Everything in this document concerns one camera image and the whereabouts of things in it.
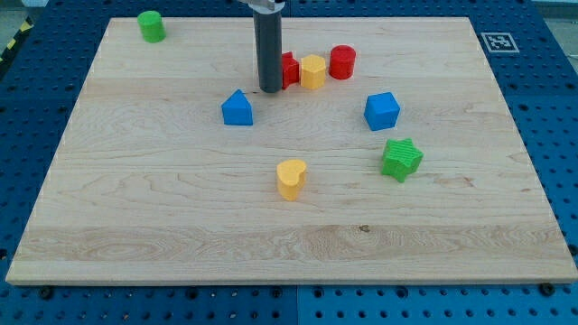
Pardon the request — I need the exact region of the red star block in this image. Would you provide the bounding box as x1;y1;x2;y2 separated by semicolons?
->
282;51;300;89

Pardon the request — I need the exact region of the yellow hexagon block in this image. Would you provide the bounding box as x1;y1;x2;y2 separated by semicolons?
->
300;54;326;89

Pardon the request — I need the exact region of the green star block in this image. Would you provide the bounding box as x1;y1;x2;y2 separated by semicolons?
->
381;138;424;182

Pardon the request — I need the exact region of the yellow heart block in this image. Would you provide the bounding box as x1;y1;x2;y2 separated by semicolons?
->
276;159;307;201

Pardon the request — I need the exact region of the blue triangle block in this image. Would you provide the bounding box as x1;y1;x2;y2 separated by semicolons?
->
221;89;254;125

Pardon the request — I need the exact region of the blue cube block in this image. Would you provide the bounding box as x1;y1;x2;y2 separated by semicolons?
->
364;92;400;131

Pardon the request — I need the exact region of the wooden board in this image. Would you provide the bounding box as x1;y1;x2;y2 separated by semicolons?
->
6;17;577;286

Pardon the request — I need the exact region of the red cylinder block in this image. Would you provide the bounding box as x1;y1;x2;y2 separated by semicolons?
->
329;45;357;80

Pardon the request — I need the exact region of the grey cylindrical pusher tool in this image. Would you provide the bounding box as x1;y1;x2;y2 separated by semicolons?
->
253;11;283;93

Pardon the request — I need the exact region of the green cylinder block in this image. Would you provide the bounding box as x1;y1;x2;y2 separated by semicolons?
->
137;10;166;43

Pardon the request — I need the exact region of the fiducial marker tag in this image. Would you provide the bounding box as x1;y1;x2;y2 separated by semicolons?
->
480;32;519;53

